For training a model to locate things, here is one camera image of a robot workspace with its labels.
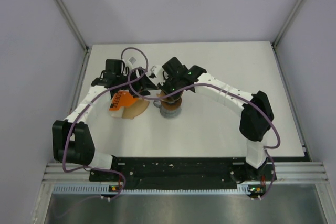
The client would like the left aluminium corner post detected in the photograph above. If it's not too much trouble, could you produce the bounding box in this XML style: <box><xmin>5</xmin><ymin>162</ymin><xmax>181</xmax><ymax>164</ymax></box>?
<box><xmin>54</xmin><ymin>0</ymin><xmax>89</xmax><ymax>52</ymax></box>

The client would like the right aluminium corner post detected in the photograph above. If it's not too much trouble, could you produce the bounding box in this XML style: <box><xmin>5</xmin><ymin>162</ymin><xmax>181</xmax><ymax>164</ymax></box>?
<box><xmin>271</xmin><ymin>0</ymin><xmax>306</xmax><ymax>50</ymax></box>

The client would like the aluminium front rail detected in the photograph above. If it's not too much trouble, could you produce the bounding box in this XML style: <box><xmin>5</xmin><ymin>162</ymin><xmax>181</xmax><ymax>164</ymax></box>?
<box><xmin>43</xmin><ymin>162</ymin><xmax>329</xmax><ymax>184</ymax></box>

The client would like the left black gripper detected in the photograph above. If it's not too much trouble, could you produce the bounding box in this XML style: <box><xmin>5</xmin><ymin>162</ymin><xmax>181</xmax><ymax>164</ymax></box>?
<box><xmin>116</xmin><ymin>67</ymin><xmax>158</xmax><ymax>98</ymax></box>

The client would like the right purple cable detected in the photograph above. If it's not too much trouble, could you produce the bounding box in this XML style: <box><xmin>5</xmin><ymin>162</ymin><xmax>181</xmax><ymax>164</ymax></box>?
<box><xmin>127</xmin><ymin>68</ymin><xmax>280</xmax><ymax>201</ymax></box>

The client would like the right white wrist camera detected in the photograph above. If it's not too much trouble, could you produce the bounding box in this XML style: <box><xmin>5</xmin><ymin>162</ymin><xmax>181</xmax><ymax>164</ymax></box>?
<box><xmin>148</xmin><ymin>65</ymin><xmax>164</xmax><ymax>85</ymax></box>

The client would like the aluminium corner post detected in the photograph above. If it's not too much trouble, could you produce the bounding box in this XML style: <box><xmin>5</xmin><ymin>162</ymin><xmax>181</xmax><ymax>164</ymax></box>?
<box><xmin>54</xmin><ymin>0</ymin><xmax>89</xmax><ymax>52</ymax></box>
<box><xmin>271</xmin><ymin>0</ymin><xmax>306</xmax><ymax>50</ymax></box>

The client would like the orange filter package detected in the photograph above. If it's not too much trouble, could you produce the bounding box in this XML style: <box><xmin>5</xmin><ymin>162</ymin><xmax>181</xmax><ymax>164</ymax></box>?
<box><xmin>109</xmin><ymin>90</ymin><xmax>149</xmax><ymax>120</ymax></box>

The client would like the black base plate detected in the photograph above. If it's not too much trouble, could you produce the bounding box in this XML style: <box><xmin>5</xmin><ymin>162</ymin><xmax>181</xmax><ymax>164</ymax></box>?
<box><xmin>89</xmin><ymin>157</ymin><xmax>276</xmax><ymax>190</ymax></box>

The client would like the grey slotted cable duct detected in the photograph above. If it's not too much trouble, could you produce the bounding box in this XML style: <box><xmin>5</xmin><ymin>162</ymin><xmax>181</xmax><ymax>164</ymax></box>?
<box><xmin>53</xmin><ymin>184</ymin><xmax>261</xmax><ymax>195</ymax></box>

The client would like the purple cable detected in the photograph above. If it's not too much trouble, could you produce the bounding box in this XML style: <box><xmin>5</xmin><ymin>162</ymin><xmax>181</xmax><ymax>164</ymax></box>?
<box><xmin>127</xmin><ymin>68</ymin><xmax>280</xmax><ymax>201</ymax></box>
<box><xmin>62</xmin><ymin>47</ymin><xmax>153</xmax><ymax>201</ymax></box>

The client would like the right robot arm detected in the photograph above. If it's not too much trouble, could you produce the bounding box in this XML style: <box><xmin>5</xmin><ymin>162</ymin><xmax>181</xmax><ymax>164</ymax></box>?
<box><xmin>151</xmin><ymin>57</ymin><xmax>274</xmax><ymax>180</ymax></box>

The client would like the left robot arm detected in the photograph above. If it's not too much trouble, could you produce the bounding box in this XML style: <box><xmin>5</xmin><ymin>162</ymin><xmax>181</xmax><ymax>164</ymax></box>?
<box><xmin>52</xmin><ymin>59</ymin><xmax>157</xmax><ymax>180</ymax></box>

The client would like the brown wooden ring holder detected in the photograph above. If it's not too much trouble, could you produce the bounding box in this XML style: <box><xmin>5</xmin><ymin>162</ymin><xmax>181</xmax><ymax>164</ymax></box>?
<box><xmin>160</xmin><ymin>98</ymin><xmax>182</xmax><ymax>111</ymax></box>

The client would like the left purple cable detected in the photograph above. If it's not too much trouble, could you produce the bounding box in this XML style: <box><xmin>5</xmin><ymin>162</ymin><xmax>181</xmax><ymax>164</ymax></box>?
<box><xmin>62</xmin><ymin>47</ymin><xmax>153</xmax><ymax>201</ymax></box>

